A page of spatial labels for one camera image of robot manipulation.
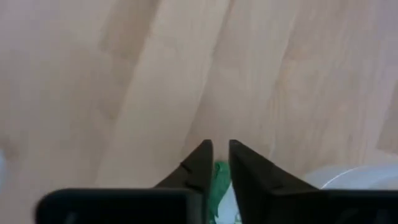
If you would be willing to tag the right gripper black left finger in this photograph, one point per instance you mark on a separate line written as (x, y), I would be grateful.
(196, 174)

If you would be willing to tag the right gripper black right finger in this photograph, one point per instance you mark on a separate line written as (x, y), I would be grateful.
(252, 180)

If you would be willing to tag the green and white sachet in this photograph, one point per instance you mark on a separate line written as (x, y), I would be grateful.
(220, 183)

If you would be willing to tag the white plastic bin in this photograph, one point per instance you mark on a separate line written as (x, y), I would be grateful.
(357, 177)

